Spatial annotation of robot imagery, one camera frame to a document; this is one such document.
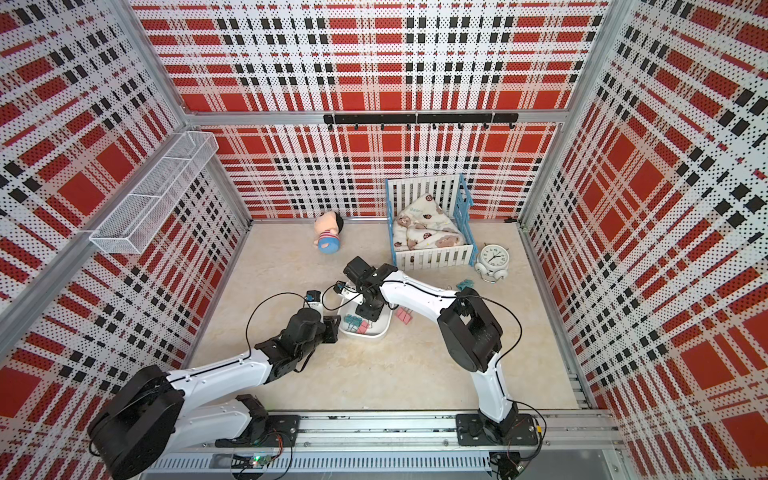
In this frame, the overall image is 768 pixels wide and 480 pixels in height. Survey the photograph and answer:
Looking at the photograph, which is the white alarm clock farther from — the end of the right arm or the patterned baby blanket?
the end of the right arm

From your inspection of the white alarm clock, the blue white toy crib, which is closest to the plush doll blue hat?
the blue white toy crib

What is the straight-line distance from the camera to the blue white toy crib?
103cm

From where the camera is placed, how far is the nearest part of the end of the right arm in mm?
653

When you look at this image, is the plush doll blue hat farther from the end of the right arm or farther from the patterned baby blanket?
the end of the right arm

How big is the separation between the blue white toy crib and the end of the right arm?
25 cm

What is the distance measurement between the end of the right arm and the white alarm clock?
1.37 ft

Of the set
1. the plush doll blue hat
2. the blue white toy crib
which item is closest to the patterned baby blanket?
the blue white toy crib

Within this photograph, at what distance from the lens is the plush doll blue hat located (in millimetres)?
1079

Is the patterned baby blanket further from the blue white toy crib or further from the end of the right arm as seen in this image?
the end of the right arm

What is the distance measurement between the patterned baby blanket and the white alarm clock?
0.31 ft

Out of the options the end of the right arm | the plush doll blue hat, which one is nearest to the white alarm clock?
the end of the right arm

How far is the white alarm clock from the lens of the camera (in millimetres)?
1034

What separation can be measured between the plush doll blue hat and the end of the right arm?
0.35 m

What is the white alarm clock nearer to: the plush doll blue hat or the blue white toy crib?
the blue white toy crib
